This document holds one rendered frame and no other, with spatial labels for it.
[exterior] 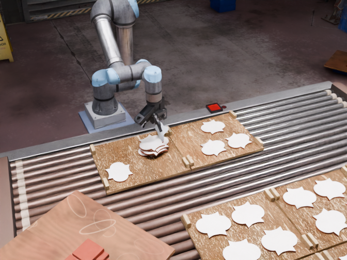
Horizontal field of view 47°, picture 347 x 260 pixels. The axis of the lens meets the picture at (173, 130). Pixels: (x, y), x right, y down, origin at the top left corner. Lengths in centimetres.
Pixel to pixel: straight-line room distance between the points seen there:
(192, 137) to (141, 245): 81
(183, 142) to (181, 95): 221
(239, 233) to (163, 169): 49
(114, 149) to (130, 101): 216
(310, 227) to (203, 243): 45
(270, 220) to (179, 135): 69
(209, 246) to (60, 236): 56
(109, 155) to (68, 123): 197
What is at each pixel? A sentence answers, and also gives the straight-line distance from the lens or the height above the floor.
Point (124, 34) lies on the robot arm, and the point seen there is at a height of 139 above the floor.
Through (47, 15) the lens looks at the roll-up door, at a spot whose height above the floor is 7.
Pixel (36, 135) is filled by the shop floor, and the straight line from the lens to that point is 386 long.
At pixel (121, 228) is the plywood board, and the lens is 152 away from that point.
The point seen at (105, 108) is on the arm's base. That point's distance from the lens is 226.
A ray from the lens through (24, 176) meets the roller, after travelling 201.
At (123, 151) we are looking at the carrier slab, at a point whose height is 94.
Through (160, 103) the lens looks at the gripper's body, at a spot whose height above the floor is 121.
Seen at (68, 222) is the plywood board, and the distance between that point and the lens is 158.
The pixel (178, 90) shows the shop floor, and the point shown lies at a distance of 433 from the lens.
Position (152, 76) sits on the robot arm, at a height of 138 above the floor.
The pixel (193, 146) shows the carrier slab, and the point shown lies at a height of 94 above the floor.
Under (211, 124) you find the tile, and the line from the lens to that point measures 217.
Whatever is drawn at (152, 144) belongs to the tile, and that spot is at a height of 99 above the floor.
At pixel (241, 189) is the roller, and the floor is 91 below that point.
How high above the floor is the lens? 220
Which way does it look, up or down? 36 degrees down
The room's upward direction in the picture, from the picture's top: straight up
